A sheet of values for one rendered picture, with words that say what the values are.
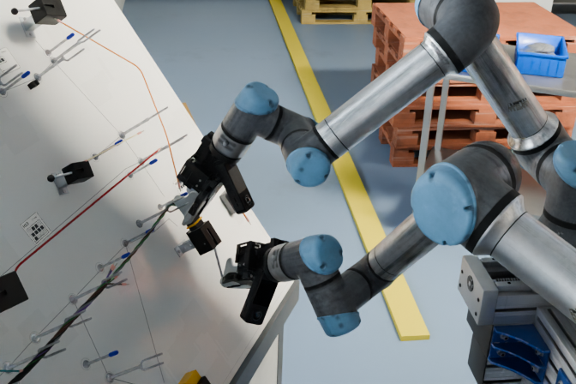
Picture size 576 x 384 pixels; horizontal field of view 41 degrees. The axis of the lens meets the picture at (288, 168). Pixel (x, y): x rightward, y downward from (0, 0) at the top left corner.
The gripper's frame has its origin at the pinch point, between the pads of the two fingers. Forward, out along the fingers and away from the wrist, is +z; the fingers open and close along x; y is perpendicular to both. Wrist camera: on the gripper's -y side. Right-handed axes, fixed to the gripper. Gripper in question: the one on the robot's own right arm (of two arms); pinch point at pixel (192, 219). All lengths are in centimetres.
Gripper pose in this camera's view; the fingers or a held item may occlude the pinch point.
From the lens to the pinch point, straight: 168.2
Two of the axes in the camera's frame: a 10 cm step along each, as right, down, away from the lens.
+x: -3.7, 3.6, -8.6
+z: -5.0, 7.0, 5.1
